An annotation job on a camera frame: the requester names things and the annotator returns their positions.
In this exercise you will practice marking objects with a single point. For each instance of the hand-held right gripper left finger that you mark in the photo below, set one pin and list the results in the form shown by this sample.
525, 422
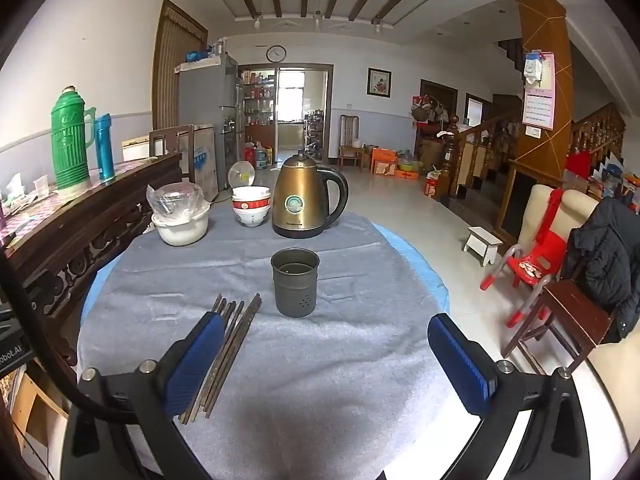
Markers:
195, 365

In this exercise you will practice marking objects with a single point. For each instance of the red plastic chair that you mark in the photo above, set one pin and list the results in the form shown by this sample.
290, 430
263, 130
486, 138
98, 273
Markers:
545, 255

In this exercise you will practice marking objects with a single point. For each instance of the blue water jug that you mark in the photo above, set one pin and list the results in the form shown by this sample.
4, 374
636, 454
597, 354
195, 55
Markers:
260, 157

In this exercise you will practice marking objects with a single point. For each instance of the wooden stair railing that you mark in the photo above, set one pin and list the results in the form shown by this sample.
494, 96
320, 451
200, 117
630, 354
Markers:
480, 145

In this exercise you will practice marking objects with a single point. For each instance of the cream armchair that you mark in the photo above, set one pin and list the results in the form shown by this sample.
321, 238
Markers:
535, 215

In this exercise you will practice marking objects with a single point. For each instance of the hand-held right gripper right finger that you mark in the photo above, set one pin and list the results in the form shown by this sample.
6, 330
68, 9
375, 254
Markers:
460, 370

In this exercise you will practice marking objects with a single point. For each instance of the orange cardboard box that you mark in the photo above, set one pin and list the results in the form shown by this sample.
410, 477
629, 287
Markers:
384, 162

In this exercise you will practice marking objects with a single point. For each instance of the framed picture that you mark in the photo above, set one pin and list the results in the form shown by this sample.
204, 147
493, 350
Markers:
379, 81

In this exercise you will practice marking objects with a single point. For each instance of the black jacket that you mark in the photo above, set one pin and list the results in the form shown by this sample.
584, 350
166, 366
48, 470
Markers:
605, 255

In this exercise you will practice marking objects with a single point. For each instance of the brown door curtain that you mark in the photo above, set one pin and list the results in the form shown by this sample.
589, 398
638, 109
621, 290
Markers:
172, 60

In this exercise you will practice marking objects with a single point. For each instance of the dark wooden chair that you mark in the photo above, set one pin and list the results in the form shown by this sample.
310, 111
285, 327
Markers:
170, 132

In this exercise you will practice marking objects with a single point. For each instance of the bundle of dark chopsticks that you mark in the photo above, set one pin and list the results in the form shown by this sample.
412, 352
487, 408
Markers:
235, 330

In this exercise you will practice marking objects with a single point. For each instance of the blue bag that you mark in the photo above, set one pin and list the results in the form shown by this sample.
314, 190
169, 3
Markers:
197, 56

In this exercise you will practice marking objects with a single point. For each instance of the wooden dining chair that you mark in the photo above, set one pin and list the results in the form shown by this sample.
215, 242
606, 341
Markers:
350, 152

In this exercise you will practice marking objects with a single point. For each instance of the grey metal utensil holder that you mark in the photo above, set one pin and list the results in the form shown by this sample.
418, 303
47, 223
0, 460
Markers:
295, 290

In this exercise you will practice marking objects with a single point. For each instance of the clear plastic cup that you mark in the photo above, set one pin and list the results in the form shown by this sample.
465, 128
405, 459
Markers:
40, 187

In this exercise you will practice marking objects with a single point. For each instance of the clear plastic bag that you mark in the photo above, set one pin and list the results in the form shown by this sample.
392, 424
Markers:
175, 200

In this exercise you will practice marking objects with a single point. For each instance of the blue thermos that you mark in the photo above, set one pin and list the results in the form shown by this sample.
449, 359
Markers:
105, 150

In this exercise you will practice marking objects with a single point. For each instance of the grey tablecloth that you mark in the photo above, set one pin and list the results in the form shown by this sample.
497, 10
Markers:
325, 360

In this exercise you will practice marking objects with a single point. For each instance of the grey refrigerator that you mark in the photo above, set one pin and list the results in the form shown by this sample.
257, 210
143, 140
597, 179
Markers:
205, 95

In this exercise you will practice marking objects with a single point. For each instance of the red banded white bowl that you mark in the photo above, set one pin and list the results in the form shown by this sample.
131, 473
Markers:
250, 205

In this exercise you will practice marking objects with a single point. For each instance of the white chest freezer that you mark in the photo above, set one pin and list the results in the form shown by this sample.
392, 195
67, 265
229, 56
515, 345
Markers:
202, 160

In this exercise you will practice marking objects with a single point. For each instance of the shelf of bottles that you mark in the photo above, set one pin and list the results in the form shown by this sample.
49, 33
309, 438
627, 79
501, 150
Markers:
257, 105

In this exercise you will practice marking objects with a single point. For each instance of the small white fan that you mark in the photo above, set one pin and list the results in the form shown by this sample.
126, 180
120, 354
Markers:
242, 175

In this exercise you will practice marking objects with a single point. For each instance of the red scarf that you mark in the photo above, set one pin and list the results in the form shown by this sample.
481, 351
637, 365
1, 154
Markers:
552, 210

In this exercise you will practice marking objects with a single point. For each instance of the small white stool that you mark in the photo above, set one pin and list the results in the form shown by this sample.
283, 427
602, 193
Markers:
482, 240

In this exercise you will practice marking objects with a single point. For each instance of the wooden pillar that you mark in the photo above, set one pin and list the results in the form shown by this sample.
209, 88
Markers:
542, 25

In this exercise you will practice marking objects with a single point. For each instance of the round wall clock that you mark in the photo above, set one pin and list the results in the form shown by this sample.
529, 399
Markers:
276, 53

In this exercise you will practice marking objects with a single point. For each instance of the brown wooden chair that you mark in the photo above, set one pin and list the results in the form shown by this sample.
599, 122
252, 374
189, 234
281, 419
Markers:
575, 305

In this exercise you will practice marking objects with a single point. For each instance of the pendant lamp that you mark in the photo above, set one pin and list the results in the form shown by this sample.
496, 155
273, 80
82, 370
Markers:
377, 22
317, 17
258, 20

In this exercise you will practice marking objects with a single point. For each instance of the blue table cover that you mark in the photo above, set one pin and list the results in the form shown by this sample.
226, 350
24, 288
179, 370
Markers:
425, 270

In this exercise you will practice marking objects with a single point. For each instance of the golden electric kettle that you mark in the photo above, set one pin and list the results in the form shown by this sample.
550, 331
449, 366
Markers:
300, 200

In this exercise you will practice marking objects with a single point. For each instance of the pink wall calendar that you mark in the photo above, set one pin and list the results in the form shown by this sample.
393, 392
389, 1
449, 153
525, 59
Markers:
539, 105

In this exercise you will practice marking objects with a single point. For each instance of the green thermos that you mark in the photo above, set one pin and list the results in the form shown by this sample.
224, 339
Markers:
70, 145

